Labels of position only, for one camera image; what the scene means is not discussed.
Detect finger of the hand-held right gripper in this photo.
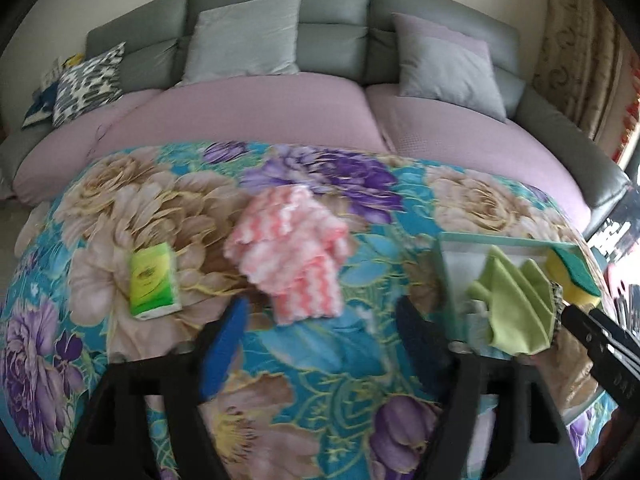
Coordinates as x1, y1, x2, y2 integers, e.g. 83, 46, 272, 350
562, 302, 640, 411

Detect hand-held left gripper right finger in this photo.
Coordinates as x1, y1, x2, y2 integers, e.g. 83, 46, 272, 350
395, 295, 573, 480

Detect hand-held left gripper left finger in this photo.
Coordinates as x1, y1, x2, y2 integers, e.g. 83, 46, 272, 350
60, 295, 251, 480

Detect cream lace cloth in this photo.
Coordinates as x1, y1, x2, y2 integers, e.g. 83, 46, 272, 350
550, 330, 601, 411

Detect teal box tray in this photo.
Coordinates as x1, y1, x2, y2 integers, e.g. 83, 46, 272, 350
437, 231, 608, 411

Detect yellow green sponge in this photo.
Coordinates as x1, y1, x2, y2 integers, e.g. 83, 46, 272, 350
545, 247, 602, 308

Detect lime green cloth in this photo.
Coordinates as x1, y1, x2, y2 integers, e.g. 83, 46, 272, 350
467, 245, 558, 353

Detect pink white striped cloth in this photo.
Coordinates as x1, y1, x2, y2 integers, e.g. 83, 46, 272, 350
223, 185, 351, 325

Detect floral blanket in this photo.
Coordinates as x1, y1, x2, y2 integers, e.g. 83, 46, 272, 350
0, 140, 621, 480

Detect green tissue pack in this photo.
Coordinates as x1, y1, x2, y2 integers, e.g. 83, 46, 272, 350
129, 241, 183, 320

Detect red gold hanging decoration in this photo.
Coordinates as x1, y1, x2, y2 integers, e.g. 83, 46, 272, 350
607, 105, 640, 166

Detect lilac sofa cover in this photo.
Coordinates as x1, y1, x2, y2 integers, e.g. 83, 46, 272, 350
12, 71, 593, 231

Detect lilac grey pillow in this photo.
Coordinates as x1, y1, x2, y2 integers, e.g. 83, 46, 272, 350
391, 12, 508, 122

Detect beige patterned curtain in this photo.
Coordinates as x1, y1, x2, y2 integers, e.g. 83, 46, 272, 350
532, 0, 628, 141

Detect black white patterned pillow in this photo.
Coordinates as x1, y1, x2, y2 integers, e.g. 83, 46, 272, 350
51, 41, 127, 128

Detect blue patterned cushion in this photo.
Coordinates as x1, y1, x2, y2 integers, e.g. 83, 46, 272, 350
21, 82, 61, 130

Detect white yellow booklet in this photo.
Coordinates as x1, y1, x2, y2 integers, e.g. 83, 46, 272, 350
40, 54, 85, 86

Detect grey sofa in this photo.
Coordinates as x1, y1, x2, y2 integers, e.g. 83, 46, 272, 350
0, 0, 632, 211

